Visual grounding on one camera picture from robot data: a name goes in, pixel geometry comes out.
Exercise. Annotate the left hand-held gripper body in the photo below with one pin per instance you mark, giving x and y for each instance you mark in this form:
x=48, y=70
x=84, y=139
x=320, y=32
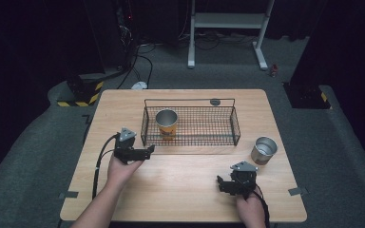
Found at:
x=125, y=148

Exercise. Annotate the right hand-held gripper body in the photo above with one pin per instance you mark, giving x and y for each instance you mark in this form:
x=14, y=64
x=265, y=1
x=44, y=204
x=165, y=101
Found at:
x=243, y=180

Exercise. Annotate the orange cup with silver inside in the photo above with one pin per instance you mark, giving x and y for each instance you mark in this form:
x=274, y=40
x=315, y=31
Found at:
x=167, y=125

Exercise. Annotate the person's left hand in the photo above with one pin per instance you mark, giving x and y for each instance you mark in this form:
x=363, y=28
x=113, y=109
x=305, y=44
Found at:
x=122, y=172

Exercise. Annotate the person's right hand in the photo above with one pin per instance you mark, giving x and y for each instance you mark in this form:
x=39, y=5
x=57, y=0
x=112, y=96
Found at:
x=250, y=212

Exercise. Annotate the brown cup with silver inside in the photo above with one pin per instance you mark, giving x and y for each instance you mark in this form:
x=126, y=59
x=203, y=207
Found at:
x=263, y=150

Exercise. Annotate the grey tape strip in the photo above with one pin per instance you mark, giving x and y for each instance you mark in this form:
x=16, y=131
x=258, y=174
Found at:
x=297, y=191
x=69, y=195

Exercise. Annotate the white power adapter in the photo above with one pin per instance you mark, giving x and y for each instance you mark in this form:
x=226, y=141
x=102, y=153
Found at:
x=139, y=85

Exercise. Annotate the yellow-black striped stand base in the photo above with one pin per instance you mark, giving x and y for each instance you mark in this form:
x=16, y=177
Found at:
x=307, y=98
x=82, y=95

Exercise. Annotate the grey round table grommet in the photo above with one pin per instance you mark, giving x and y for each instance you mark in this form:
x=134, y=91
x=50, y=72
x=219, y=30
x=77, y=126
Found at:
x=215, y=102

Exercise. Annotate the small red bottle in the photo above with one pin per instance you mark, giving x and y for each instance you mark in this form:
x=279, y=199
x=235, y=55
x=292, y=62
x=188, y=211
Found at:
x=274, y=70

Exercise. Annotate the dark computer tower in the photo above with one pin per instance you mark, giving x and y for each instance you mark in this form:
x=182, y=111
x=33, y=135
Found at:
x=111, y=34

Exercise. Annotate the white metal stand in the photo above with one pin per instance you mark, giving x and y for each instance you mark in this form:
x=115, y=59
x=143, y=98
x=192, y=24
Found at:
x=228, y=20

